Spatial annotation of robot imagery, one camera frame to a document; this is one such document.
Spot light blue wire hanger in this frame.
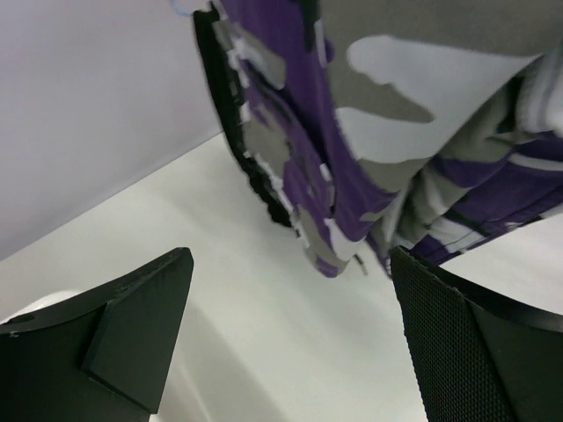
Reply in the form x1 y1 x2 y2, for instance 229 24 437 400
169 0 193 18

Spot white plastic basket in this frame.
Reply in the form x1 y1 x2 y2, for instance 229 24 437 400
0 287 291 422

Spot purple camouflage trousers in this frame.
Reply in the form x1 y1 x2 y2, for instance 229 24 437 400
193 1 562 277

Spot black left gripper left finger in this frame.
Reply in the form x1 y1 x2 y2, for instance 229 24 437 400
0 247 194 422

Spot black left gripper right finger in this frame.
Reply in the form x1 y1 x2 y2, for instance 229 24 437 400
391 247 562 422

